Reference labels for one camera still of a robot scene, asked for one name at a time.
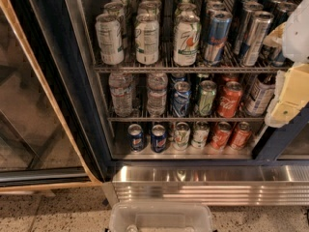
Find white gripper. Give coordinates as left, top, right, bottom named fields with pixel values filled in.
left=263, top=0, right=309, bottom=128

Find white brown can middle shelf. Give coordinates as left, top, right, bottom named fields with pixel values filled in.
left=244, top=73, right=275, bottom=117

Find silver redbull can front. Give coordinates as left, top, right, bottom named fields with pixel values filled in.
left=239, top=11, right=273, bottom=67

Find right redbull can second row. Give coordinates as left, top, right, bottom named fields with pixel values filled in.
left=270, top=2, right=296, bottom=30

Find silver redbull can second row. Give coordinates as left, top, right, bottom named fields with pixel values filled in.
left=233, top=1, right=263, bottom=55

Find red coca-cola can middle shelf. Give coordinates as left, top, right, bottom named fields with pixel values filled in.
left=217, top=81, right=242, bottom=118

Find green soda can middle shelf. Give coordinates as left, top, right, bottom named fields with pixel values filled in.
left=197, top=80, right=217, bottom=116

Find left coca-cola can bottom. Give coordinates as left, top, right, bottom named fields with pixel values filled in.
left=211, top=122, right=232, bottom=150

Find white 7up can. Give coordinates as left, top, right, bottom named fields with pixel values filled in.
left=173, top=122, right=190, bottom=150
left=173, top=14, right=201, bottom=67

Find white green can bottom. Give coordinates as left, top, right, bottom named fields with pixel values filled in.
left=191, top=121, right=210, bottom=149

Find blue pepsi can middle shelf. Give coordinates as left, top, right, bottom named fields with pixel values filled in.
left=172, top=81, right=191, bottom=118

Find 7up can second row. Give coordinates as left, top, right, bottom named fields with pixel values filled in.
left=175, top=3, right=197, bottom=17

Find stainless steel beverage fridge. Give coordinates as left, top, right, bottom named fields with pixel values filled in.
left=65, top=0, right=309, bottom=206

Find white 7up can bottom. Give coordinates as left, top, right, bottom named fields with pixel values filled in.
left=173, top=122, right=190, bottom=150

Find white can second row middle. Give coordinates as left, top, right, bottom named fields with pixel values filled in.
left=137, top=1, right=160, bottom=19

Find white can second row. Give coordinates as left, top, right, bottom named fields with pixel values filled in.
left=103, top=1, right=127, bottom=48
left=137, top=1, right=160, bottom=19

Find pepsi can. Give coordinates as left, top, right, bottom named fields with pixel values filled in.
left=151, top=125, right=167, bottom=153
left=127, top=124, right=144, bottom=152

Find left pepsi can bottom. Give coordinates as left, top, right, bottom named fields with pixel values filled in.
left=127, top=124, right=144, bottom=152

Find white can second row left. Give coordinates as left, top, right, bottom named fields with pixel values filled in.
left=103, top=1, right=127, bottom=48

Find white front-left soda can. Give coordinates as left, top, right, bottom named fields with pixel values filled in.
left=95, top=14, right=124, bottom=65

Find open glass fridge door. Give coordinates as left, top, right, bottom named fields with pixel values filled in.
left=0, top=0, right=108, bottom=194

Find water bottle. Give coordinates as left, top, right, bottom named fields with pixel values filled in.
left=147, top=72, right=168, bottom=116
left=109, top=72, right=132, bottom=117

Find left water bottle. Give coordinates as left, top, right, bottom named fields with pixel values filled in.
left=109, top=72, right=132, bottom=117

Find clear plastic bin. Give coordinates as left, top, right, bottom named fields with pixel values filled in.
left=109, top=201, right=212, bottom=232

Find top wire shelf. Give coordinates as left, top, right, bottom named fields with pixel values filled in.
left=92, top=42, right=293, bottom=74

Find wire shelf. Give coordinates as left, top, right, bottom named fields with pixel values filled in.
left=92, top=42, right=293, bottom=74
left=107, top=108, right=264, bottom=123

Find middle wire shelf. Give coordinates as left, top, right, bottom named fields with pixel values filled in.
left=107, top=108, right=264, bottom=123

